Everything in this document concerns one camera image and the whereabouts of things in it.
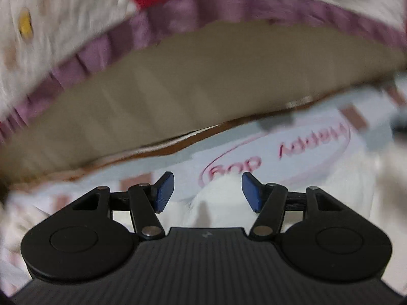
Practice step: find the white quilt with red bears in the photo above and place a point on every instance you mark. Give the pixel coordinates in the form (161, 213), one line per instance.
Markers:
(48, 46)

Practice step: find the beige bed base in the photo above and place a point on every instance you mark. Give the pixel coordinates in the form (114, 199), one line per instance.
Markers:
(88, 109)

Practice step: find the checkered floor rug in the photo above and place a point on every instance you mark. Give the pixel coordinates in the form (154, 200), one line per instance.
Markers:
(287, 149)

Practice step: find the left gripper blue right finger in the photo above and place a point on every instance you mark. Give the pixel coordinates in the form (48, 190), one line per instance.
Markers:
(268, 201)

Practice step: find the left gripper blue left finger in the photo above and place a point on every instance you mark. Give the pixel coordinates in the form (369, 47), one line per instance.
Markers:
(146, 202)

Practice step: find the cream fleece zip jacket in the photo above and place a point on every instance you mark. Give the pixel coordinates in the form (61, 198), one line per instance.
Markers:
(208, 192)

